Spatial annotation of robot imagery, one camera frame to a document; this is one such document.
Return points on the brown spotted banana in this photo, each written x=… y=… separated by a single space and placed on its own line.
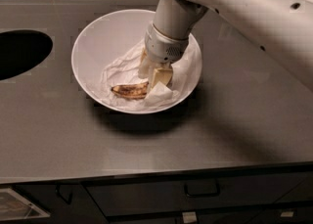
x=131 y=91

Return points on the black left cabinet handle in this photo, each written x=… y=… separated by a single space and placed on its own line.
x=64 y=192

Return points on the dark round counter hole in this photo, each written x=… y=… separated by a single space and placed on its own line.
x=22 y=50

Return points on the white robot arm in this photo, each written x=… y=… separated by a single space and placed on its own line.
x=282 y=28

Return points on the black drawer handle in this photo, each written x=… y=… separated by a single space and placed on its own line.
x=202 y=188

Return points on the silver grey gripper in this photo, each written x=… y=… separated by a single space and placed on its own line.
x=161 y=48

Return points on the dark drawer front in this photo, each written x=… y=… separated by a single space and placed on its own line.
x=166 y=196

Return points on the large white bowl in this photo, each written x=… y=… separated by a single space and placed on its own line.
x=103 y=41

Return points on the white drawer label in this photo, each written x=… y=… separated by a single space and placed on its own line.
x=189 y=217

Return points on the crumpled white paper in bowl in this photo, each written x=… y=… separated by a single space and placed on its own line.
x=124 y=70

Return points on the framed glass panel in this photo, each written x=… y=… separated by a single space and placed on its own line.
x=13 y=206

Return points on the small white right label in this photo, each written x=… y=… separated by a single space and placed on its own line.
x=287 y=214

